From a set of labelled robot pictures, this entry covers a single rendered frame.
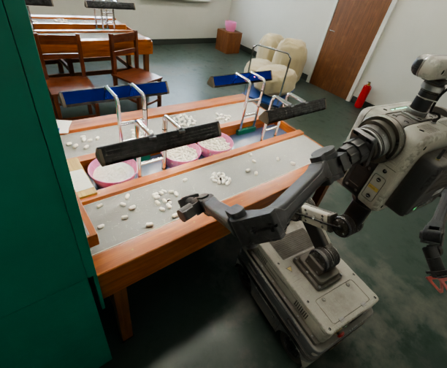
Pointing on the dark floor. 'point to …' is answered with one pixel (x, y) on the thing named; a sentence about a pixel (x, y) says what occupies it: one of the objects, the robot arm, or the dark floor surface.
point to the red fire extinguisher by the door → (363, 96)
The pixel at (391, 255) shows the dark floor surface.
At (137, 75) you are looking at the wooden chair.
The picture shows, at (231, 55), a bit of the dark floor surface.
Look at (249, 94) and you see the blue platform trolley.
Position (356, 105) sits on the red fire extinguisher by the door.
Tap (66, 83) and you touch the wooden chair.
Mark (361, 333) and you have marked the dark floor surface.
